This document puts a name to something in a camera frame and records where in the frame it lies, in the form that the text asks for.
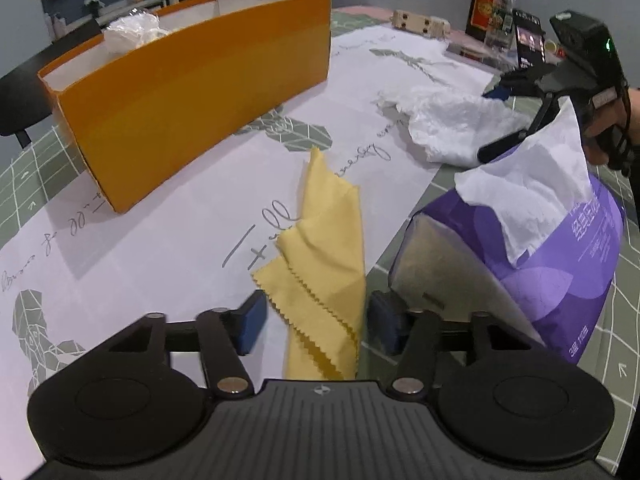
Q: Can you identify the person's right forearm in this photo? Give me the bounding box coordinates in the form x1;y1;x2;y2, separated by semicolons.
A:
625;87;640;137

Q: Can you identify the white printed table runner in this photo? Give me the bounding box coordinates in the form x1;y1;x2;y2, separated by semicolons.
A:
0;24;501;466

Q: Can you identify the dark brown glass bottle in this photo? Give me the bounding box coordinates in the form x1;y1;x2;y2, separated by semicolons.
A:
465;0;504;42

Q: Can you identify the white tissue sheet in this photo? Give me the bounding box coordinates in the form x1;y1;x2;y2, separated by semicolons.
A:
454;96;595;267

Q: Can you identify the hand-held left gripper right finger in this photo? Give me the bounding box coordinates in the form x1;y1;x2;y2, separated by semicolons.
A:
367;289;534;397

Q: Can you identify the yellow cloth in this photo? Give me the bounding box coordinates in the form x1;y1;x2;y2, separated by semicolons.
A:
250;146;368;381

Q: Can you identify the beige power strip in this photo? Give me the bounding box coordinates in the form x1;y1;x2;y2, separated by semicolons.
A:
390;8;452;39

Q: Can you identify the clear plastic bag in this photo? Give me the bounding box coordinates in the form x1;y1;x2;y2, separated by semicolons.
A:
101;11;171;57

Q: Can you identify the black chair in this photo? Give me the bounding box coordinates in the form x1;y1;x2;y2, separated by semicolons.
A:
0;20;103;150

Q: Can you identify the black box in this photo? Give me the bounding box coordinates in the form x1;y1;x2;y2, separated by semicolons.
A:
512;7;547;72

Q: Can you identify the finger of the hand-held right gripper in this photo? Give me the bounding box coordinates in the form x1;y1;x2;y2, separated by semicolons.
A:
482;64;548;102
476;91;562;165

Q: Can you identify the purple tissue pack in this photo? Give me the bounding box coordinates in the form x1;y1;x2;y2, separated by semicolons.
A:
389;170;627;366

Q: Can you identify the orange cardboard box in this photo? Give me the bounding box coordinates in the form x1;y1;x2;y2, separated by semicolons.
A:
37;0;333;215

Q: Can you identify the clear plastic bottle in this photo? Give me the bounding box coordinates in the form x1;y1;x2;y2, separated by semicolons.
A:
482;0;519;68

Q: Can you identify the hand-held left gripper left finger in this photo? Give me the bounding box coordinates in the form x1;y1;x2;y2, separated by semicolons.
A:
106;289;269;400

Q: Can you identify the person's right hand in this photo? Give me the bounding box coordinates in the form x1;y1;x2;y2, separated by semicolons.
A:
581;119;612;165

